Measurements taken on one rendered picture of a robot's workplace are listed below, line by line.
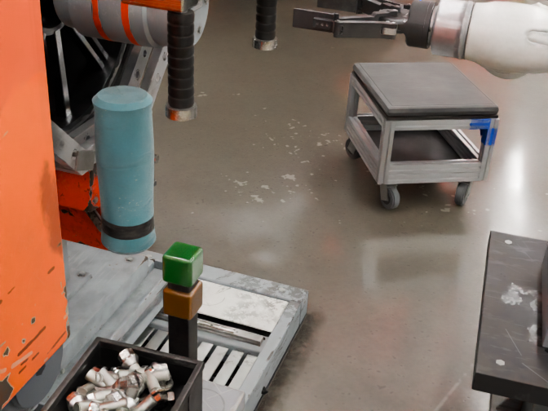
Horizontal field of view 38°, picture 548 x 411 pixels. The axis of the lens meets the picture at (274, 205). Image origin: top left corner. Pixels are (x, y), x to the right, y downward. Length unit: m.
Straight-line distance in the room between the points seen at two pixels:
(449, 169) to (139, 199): 1.38
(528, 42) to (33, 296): 0.79
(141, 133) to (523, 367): 0.76
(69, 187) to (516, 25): 0.76
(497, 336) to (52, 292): 0.83
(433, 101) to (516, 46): 1.13
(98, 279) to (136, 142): 0.56
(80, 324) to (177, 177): 1.08
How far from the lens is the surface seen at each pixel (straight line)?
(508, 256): 1.75
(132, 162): 1.21
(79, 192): 1.37
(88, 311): 1.61
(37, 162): 0.91
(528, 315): 1.58
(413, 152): 2.60
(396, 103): 2.34
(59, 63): 1.42
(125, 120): 1.18
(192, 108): 1.10
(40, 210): 0.93
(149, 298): 1.75
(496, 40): 1.27
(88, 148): 1.33
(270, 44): 1.39
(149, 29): 1.23
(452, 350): 1.94
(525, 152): 3.01
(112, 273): 1.71
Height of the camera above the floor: 1.19
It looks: 29 degrees down
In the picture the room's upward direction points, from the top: 4 degrees clockwise
